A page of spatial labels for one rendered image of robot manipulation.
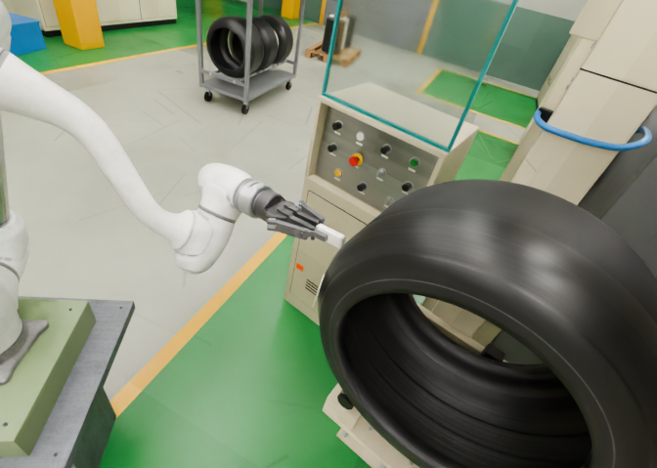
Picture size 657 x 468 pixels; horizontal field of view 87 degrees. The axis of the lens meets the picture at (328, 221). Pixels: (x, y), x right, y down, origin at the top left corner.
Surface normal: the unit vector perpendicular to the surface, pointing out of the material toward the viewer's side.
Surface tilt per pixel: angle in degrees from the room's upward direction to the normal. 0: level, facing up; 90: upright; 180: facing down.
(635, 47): 90
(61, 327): 1
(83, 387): 0
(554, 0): 90
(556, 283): 43
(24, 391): 1
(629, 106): 90
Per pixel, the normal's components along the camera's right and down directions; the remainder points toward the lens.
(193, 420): 0.18, -0.76
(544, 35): -0.41, 0.52
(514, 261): -0.32, -0.31
